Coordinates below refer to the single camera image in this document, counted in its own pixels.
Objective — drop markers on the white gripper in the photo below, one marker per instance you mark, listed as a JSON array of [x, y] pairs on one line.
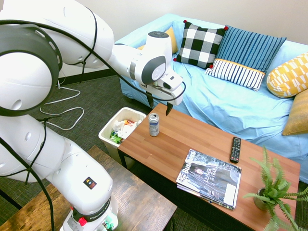
[[176, 96]]

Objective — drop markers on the silver drink can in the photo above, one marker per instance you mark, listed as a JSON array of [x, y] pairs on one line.
[[154, 126]]

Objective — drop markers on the white plastic trash bin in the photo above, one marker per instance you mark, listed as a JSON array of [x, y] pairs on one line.
[[106, 138]]

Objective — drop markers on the wooden coffee table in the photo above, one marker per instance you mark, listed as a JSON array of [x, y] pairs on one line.
[[173, 134]]

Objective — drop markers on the orange snack wrapper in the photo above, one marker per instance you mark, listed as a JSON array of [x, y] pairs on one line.
[[130, 122]]

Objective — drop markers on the crumpled white paper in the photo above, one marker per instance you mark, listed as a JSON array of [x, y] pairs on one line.
[[125, 131]]

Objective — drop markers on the green snack wrapper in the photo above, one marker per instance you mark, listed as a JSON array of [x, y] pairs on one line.
[[115, 139]]

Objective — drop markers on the plain yellow pillow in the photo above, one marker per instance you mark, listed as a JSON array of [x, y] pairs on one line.
[[173, 41]]

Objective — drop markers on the sofa with light blue cover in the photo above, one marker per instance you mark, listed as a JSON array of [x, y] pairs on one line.
[[228, 108]]

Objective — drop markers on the black baseboard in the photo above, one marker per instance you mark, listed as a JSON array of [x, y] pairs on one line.
[[96, 74]]

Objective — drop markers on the black white checkered pillow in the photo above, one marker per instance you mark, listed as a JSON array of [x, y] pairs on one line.
[[199, 44]]

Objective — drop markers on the black remote control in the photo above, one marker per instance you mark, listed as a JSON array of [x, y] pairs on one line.
[[235, 150]]

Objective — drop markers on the stack of magazines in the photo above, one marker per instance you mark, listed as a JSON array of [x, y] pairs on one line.
[[209, 178]]

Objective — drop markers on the magazine stack underneath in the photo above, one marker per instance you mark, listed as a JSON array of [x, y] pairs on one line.
[[192, 192]]

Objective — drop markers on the blue striped pillow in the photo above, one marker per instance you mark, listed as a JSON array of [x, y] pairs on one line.
[[243, 57]]

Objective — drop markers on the rustic dark wood table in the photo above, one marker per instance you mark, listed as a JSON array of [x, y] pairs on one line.
[[144, 204]]

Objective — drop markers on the yellow white patterned bolster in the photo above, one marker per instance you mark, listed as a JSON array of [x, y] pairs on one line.
[[288, 77]]

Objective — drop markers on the mustard textured pillow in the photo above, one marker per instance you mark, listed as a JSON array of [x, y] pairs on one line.
[[298, 115]]

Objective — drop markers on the grey plant pot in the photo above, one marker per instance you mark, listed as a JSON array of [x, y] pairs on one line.
[[260, 203]]

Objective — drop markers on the green fern plant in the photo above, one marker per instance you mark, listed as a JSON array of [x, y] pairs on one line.
[[274, 187]]

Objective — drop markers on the black metal floor bar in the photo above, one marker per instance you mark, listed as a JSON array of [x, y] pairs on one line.
[[9, 198]]

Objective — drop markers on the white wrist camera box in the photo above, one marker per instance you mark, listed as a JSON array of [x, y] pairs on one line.
[[172, 80]]

